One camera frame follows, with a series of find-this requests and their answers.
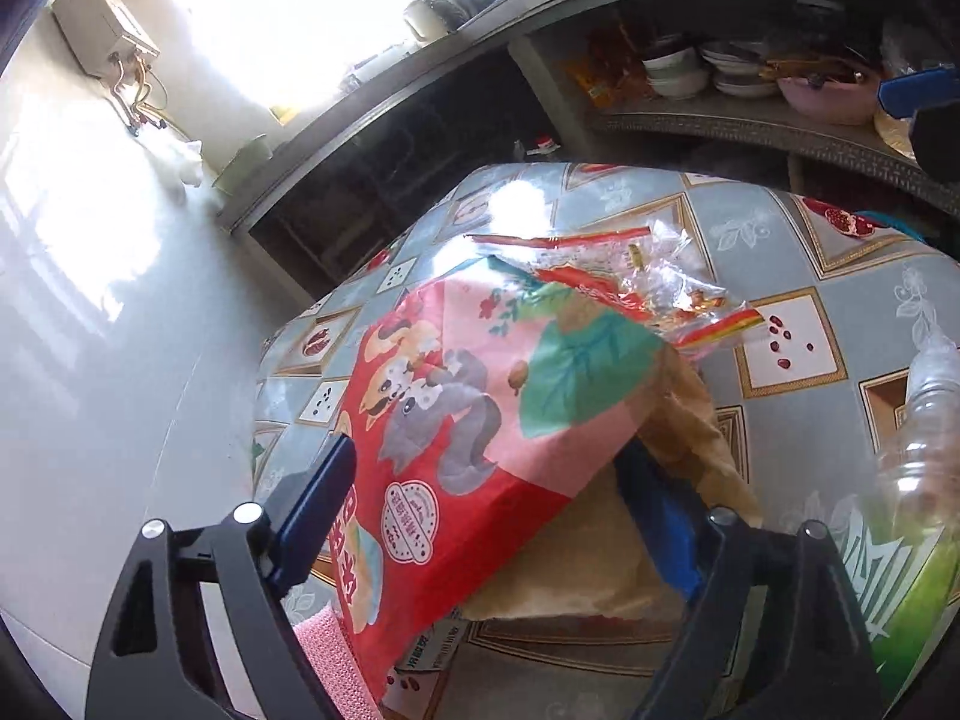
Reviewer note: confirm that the white enamel pot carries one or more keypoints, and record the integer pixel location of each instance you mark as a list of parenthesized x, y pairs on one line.
[(424, 19)]

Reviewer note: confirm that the stack of white bowls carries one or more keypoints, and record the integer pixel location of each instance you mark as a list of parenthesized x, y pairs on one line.
[(676, 79), (742, 79)]

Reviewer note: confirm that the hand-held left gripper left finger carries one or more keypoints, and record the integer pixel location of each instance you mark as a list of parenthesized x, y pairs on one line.
[(324, 493)]

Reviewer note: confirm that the clear green-label plastic bottle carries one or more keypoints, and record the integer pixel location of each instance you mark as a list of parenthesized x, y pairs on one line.
[(924, 465)]

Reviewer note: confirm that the small white cardboard box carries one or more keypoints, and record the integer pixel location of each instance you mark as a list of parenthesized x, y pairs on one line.
[(431, 652)]

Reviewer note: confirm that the red-capped white bottle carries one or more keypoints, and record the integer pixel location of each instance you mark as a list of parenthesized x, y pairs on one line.
[(544, 144)]

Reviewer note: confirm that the water heater pipes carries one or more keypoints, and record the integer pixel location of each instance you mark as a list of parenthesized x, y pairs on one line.
[(139, 94)]

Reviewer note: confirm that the fruit-print tablecloth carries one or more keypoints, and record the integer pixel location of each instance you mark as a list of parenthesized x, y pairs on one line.
[(750, 210)]

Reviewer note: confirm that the clear red-printed plastic wrapper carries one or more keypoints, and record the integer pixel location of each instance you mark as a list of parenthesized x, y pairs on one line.
[(645, 270)]

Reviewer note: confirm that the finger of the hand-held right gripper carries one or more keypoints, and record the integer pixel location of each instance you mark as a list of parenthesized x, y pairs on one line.
[(919, 88)]

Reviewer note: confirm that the red printed paper bag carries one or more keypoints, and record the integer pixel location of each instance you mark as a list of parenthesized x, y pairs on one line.
[(465, 405)]

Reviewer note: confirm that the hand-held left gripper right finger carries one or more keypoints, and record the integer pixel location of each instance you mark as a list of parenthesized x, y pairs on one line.
[(669, 534)]

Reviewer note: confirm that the pink plastic basin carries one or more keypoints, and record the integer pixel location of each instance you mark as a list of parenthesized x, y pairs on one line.
[(829, 97)]

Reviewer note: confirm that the orange food packet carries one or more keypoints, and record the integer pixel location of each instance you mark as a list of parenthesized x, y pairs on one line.
[(594, 82)]

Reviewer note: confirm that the pink sponge cloth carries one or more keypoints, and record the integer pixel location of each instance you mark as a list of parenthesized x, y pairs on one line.
[(330, 664)]

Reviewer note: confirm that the grey kitchen counter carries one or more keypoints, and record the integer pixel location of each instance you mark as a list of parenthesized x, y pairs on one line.
[(487, 24)]

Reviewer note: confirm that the white wall water heater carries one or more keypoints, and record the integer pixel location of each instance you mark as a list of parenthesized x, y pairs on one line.
[(94, 22)]

